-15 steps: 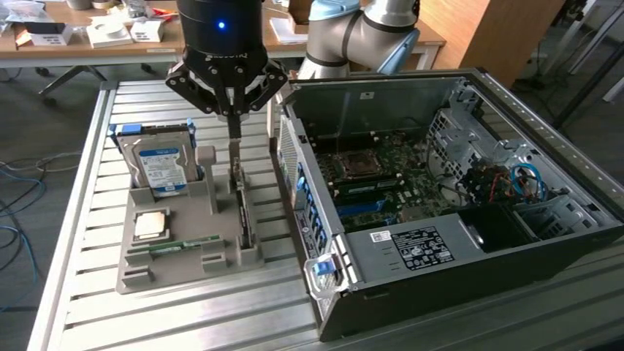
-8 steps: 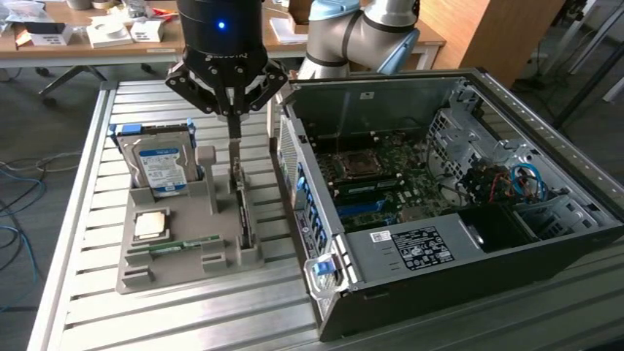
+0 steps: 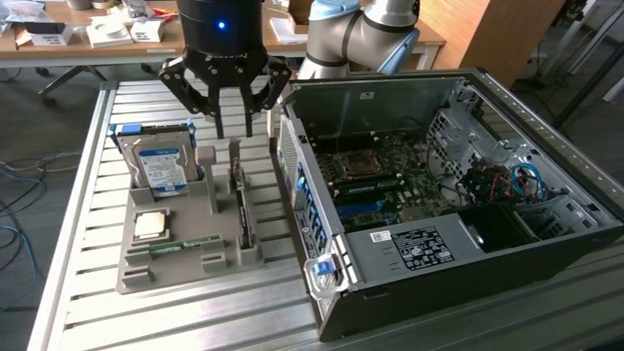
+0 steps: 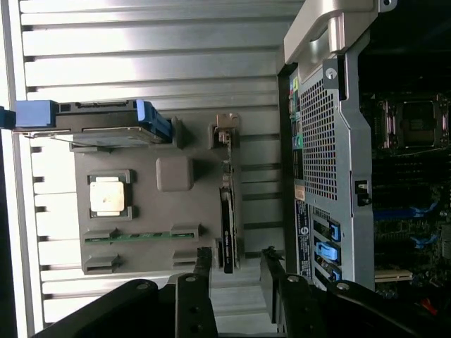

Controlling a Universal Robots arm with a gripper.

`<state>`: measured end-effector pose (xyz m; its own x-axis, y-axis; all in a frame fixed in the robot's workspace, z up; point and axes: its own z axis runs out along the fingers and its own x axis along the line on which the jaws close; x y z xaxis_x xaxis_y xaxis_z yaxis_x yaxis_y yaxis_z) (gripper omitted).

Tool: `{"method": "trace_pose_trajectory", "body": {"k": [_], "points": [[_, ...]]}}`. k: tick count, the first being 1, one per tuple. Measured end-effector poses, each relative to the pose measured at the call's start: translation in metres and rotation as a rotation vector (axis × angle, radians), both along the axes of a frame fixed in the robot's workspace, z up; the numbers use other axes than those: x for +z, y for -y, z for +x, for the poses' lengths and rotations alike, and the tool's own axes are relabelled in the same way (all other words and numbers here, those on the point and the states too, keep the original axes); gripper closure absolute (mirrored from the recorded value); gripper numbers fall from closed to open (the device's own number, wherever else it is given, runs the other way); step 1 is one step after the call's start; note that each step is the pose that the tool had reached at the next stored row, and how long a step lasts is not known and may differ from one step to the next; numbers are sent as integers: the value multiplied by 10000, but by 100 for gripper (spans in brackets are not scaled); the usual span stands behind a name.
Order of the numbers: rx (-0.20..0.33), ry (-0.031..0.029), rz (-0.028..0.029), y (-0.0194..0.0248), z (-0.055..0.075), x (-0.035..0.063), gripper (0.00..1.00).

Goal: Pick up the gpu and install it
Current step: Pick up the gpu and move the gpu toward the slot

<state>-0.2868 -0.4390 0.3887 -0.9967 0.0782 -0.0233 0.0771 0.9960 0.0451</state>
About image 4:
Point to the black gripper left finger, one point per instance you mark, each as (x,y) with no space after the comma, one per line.
(190,310)

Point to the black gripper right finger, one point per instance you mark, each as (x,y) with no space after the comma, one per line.
(299,310)

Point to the green RAM stick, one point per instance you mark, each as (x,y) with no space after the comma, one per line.
(141,237)

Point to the grey plastic parts rack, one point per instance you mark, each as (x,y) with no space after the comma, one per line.
(148,211)

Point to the green Dell motherboard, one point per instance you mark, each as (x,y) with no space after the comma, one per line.
(398,246)

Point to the blue expansion slot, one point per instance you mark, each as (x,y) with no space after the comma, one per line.
(394,213)

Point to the silver CPU chip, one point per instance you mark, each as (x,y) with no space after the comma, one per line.
(106,197)

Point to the open black PC case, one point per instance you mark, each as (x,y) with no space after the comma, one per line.
(349,158)

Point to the hard disk in blue caddy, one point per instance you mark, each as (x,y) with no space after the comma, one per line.
(105,119)

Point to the metal CPU socket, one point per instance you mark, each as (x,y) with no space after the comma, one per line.
(415,123)

